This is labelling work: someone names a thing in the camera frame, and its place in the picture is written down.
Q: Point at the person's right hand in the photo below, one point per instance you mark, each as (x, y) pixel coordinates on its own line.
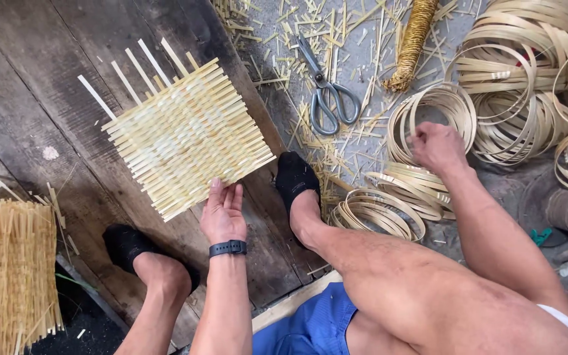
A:
(442, 148)

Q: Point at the person's left hand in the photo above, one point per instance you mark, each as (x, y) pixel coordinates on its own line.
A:
(225, 219)

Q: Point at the person's right fingers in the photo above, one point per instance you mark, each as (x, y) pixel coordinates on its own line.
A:
(418, 143)

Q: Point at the bundle of bamboo hoops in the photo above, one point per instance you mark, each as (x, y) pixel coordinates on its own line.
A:
(461, 106)
(377, 212)
(412, 187)

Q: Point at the square woven bamboo mat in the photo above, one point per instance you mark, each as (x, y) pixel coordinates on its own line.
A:
(185, 133)

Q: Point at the yellow twine roll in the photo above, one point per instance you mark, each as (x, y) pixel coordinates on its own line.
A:
(412, 44)

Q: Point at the grey metal scissors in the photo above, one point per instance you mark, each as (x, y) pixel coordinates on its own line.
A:
(324, 91)

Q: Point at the large heap of bamboo hoops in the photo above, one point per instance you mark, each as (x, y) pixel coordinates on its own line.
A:
(520, 74)

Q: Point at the person's black right sock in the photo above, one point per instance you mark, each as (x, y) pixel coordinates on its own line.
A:
(294, 177)

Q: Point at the person's black sock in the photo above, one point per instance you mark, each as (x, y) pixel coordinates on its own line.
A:
(294, 177)
(126, 244)

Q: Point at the person's right leg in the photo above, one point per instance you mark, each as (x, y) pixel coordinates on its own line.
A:
(412, 291)

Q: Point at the person's leg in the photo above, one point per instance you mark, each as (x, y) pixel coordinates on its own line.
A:
(412, 291)
(158, 305)

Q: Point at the small green plastic piece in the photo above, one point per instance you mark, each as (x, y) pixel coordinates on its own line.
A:
(540, 237)

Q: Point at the scattered bamboo strip offcuts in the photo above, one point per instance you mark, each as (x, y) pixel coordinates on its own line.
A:
(303, 29)

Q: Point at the pale wooden plank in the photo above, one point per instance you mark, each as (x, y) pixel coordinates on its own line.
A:
(289, 305)

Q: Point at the person's blue shorts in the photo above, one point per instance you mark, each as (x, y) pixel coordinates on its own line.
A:
(308, 325)

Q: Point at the black wrist watch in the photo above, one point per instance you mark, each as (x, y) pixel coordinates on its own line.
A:
(227, 248)

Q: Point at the person's left leg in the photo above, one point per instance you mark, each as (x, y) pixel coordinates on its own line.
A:
(158, 305)

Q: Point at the person's black left sock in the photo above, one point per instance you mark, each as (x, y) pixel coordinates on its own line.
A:
(126, 244)

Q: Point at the weathered wooden board platform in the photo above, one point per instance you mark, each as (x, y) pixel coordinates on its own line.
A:
(42, 113)

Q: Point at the stack of woven bamboo mats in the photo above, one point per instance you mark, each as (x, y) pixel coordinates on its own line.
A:
(10, 266)

